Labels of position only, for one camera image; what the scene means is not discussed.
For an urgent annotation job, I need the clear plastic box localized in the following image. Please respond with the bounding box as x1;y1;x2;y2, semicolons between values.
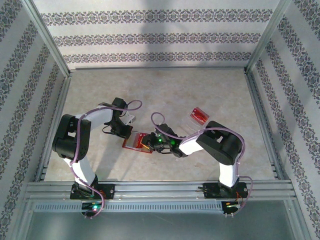
179;106;211;133

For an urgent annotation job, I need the right aluminium side rail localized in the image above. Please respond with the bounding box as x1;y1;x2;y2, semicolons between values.
243;68;290;180

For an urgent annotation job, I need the right small circuit board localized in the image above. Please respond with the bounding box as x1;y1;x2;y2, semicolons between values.
221;200;243;216

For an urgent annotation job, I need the red credit card stack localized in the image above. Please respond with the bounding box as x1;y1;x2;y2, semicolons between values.
189;106;210;124

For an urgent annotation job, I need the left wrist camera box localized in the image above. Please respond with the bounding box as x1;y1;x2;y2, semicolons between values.
122;111;138;125

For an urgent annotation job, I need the aluminium rail along wall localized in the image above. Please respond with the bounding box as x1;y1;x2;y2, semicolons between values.
74;65;247;71

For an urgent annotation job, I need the left green-lit circuit board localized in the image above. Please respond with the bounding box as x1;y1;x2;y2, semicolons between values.
80;201;104;216

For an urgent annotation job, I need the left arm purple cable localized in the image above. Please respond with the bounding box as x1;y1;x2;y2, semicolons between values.
69;99;143;220

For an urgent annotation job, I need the aluminium frame post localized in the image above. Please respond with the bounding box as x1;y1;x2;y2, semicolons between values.
21;0;72;79
246;0;294;74

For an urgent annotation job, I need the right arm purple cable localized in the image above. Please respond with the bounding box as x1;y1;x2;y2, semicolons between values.
150;111;254;218

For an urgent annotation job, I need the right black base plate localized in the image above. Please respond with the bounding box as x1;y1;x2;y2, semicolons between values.
203;181;249;200

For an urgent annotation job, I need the aluminium side rail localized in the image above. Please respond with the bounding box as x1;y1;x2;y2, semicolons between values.
243;68;290;180
33;73;73;183

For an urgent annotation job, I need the red leather card holder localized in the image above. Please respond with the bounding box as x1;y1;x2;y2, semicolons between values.
121;130;155;154

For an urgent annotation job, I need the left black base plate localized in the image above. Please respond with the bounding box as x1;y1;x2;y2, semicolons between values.
69;183;116;201

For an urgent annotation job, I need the left aluminium frame post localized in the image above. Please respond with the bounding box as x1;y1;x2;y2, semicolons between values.
21;0;72;79

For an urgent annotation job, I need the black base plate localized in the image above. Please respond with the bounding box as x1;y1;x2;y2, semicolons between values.
69;183;116;201
203;181;249;200

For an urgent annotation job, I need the grey slotted cable duct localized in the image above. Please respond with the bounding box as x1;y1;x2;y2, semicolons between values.
32;201;226;214

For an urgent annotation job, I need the grey metal shelf panel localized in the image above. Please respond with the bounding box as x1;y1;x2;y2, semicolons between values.
23;199;298;240

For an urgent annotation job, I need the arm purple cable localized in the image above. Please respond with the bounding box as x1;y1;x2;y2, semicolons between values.
69;99;143;220
150;111;254;218

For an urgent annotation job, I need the right aluminium frame post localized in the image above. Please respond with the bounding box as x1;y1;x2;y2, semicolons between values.
246;0;294;74

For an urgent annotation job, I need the left aluminium side rail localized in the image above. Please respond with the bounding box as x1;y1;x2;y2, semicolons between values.
33;73;73;183

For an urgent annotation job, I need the long aluminium mounting rail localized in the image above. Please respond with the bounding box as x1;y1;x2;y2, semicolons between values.
23;181;297;201

